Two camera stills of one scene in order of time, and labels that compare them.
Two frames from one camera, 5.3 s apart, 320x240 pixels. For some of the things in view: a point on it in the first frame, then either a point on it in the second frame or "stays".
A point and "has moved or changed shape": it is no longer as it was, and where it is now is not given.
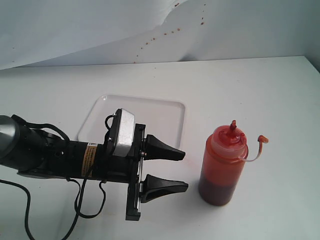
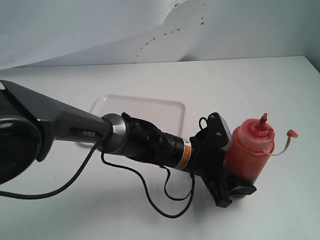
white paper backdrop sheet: [36, 33] stays
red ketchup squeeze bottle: [225, 155] has moved or changed shape
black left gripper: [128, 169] -> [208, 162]
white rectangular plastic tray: [163, 119] stays
